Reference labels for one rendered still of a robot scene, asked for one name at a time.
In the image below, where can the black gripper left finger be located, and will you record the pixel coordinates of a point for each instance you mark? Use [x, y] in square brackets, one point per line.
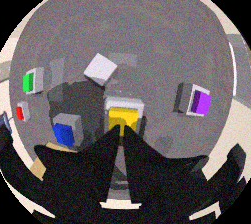
[92, 166]

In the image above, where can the yellow button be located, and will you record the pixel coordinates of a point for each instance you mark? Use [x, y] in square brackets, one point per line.
[122, 110]

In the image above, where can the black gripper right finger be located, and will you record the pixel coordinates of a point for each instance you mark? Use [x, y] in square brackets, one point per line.
[146, 168]

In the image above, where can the white block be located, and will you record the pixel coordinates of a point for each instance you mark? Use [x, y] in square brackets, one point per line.
[100, 69]

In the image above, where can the blue button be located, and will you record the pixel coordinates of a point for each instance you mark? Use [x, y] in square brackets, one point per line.
[68, 129]

